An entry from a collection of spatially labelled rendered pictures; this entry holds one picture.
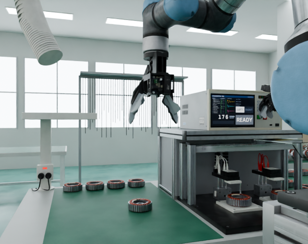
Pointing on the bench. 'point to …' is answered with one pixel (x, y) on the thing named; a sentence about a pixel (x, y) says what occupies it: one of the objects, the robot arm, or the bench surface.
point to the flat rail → (243, 147)
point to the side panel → (167, 166)
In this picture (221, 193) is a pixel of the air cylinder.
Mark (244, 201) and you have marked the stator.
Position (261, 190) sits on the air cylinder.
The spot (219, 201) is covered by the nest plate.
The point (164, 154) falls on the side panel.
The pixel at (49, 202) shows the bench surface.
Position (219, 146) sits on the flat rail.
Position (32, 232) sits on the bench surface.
